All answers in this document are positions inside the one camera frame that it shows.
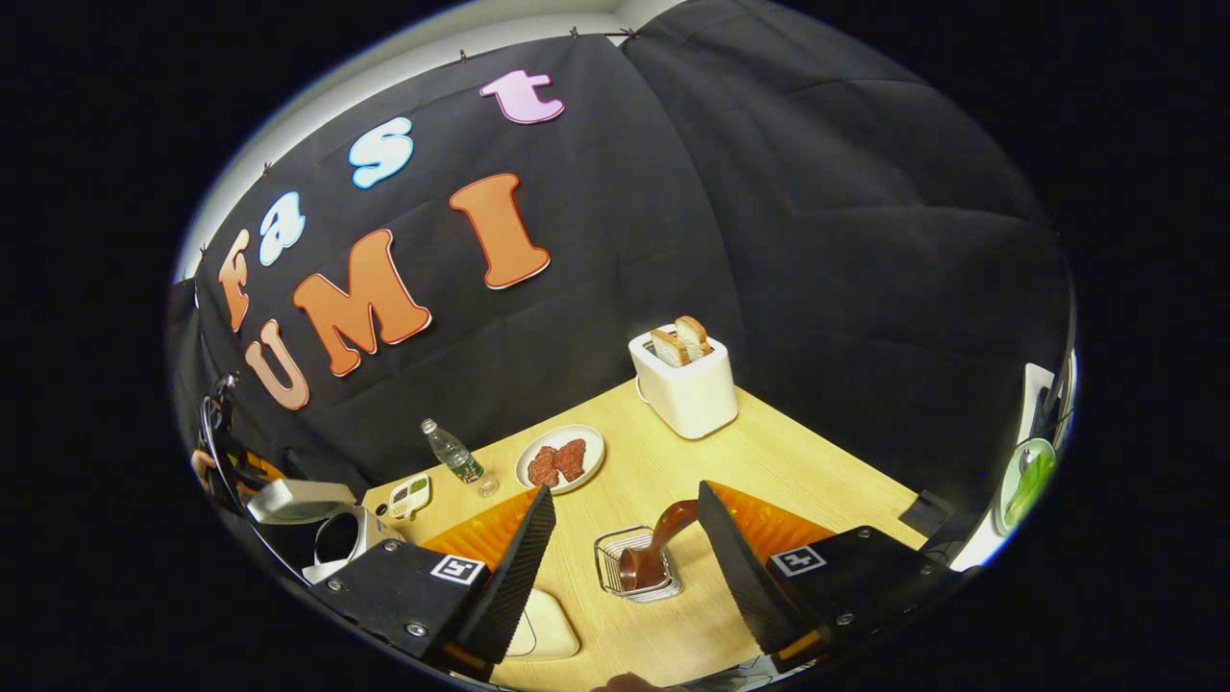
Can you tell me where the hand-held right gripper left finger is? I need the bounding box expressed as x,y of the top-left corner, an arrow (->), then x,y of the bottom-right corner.
307,483 -> 558,679

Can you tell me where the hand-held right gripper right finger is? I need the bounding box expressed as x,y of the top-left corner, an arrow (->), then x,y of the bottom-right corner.
697,481 -> 981,674

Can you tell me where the metal wire chopstick holder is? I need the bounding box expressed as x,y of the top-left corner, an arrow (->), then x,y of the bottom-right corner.
593,525 -> 683,604

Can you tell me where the brown wooden spoon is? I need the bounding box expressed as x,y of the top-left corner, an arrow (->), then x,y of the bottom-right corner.
618,499 -> 700,592

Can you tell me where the white rice cooker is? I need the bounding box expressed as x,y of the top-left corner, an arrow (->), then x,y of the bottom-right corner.
247,478 -> 409,585

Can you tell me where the clear plastic rice container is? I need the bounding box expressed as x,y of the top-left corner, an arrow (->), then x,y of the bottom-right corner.
504,588 -> 580,661

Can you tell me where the clear plastic water bottle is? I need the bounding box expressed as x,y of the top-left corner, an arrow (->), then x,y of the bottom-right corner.
420,418 -> 501,499

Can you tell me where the white divided bean dish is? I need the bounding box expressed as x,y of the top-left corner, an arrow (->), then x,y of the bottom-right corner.
387,473 -> 433,522

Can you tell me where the white oval plate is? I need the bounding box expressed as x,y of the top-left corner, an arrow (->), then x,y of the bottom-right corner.
515,424 -> 606,495

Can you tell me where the white toaster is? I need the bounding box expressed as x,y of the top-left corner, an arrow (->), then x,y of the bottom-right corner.
628,324 -> 739,441

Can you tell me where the green round object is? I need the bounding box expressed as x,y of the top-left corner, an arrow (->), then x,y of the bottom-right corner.
995,437 -> 1058,534

